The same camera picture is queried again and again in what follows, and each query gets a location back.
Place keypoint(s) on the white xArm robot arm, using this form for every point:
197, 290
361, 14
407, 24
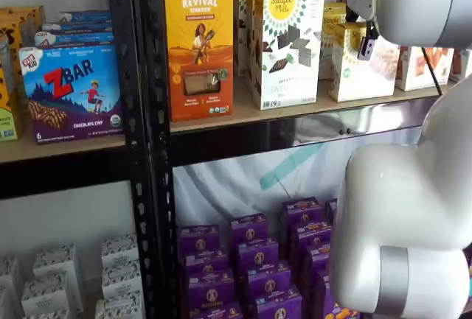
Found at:
398, 205

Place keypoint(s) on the white patterned small box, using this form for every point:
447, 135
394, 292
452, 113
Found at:
55, 262
119, 306
9, 275
46, 315
44, 293
121, 278
119, 251

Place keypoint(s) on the white yellow-label snack bar box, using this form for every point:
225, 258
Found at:
330, 39
350, 79
333, 6

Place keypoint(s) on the blue purple ZBar box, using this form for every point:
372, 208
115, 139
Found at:
85, 16
70, 94
77, 26
73, 38

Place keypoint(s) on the yellow brown cookie box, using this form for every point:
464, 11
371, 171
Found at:
22, 20
7, 87

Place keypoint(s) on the purple snack box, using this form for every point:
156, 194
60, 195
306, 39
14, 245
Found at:
257, 256
249, 230
278, 306
302, 213
217, 312
341, 312
310, 236
267, 280
324, 293
332, 210
210, 289
199, 239
317, 260
206, 263

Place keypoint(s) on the black metal shelf rack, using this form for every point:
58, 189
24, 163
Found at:
125, 76
258, 138

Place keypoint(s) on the white sweet thins cookie box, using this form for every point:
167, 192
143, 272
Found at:
250, 31
239, 20
287, 76

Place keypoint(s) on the orange Revival cracker box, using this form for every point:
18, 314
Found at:
199, 50

